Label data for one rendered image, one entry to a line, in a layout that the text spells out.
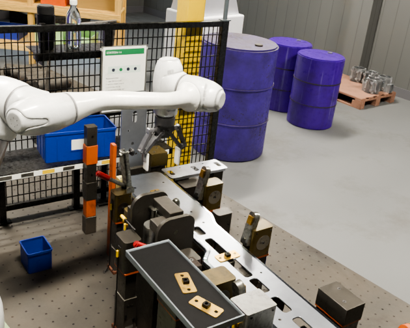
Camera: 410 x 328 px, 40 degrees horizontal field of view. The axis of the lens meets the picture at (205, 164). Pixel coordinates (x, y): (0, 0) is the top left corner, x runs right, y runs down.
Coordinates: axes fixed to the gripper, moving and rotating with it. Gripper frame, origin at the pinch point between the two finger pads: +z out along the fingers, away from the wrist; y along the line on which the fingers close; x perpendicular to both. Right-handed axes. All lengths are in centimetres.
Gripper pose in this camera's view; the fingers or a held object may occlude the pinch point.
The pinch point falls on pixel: (161, 164)
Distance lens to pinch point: 216.6
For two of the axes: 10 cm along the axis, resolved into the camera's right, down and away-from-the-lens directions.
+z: -1.0, 9.1, 4.1
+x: -5.5, -4.0, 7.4
